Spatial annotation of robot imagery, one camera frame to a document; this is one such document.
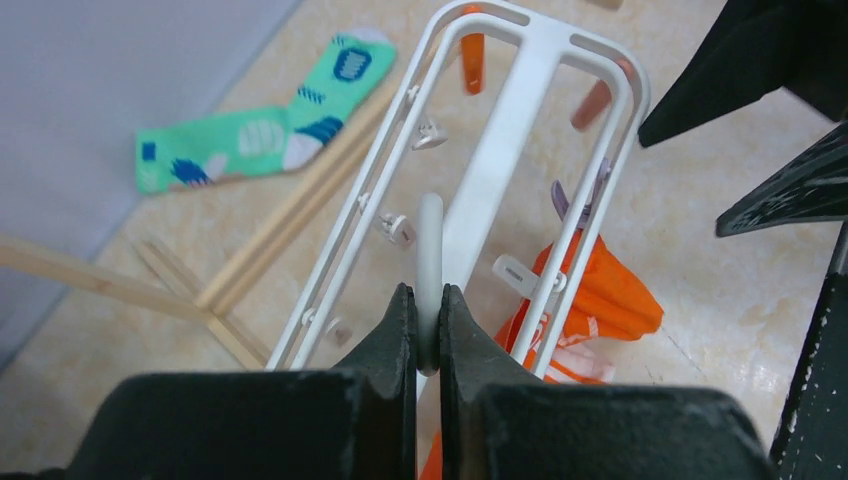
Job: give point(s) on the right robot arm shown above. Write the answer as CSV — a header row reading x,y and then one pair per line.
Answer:
x,y
811,439

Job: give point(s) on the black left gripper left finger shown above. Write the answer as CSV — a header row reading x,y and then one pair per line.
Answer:
x,y
355,420

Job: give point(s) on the orange underwear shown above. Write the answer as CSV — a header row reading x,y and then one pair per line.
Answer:
x,y
611,302

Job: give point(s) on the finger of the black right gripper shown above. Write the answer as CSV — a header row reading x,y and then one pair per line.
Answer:
x,y
753,49
811,188

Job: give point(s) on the white clothes peg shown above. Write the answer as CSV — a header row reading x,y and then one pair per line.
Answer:
x,y
516,275

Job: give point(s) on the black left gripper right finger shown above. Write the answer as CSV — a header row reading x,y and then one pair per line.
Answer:
x,y
501,422

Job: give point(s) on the wooden drying rack frame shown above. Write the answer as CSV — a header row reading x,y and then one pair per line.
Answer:
x,y
180,246

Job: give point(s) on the white multi-clip hanger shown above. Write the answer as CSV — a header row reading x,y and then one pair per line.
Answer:
x,y
450,237

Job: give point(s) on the green blue patterned sock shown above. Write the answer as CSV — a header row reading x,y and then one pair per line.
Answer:
x,y
272,139

